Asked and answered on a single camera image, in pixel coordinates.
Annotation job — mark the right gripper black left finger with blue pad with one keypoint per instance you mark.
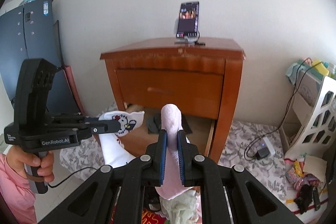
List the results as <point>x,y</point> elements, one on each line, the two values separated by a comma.
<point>157,151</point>

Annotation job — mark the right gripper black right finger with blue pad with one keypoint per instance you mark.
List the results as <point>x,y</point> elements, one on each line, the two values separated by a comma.
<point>186,153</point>

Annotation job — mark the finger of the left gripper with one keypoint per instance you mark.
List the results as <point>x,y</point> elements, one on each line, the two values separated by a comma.
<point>76,117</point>
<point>96,127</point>

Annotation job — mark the pink sock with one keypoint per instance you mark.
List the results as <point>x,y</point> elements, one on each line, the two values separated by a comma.
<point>171,121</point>

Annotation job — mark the white hello kitty sock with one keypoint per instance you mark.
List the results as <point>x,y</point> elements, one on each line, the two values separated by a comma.
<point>113,149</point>

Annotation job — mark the pink sleeve forearm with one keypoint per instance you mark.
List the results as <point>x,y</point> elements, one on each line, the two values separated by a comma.
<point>15,190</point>

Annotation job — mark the person's left hand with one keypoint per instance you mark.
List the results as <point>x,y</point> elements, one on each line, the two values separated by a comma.
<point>17,159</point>

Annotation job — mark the grey folded garment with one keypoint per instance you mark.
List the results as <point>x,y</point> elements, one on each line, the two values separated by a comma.
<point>153,124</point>

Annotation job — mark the red floral blanket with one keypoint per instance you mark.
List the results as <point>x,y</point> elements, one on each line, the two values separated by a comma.
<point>149,217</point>

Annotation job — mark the light green knit garment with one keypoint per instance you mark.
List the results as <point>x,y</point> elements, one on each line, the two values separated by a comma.
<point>185,208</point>

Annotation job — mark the wooden nightstand cabinet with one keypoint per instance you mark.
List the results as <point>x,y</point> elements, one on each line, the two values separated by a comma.
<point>219,56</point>

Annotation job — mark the black charger plug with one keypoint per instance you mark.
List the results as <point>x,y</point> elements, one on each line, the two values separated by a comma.
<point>262,153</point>

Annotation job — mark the white power strip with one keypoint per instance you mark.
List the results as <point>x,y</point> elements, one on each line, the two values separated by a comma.
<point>266,143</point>

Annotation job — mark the dark blue refrigerator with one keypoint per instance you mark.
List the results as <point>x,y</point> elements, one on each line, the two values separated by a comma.
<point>30,32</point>

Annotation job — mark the phone stand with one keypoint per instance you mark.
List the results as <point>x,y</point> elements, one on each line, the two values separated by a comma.
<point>191,40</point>

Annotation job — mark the pile of colourful clutter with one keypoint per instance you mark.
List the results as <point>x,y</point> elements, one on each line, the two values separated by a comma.
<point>307,194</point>

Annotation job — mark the white lattice shelf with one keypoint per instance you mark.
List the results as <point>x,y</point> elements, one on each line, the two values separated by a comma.
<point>309,125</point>

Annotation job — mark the smartphone on stand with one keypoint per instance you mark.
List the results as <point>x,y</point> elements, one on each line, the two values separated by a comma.
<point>188,20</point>

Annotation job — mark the teal cloth on shelf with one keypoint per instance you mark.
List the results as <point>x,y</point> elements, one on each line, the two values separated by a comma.
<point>291,72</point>

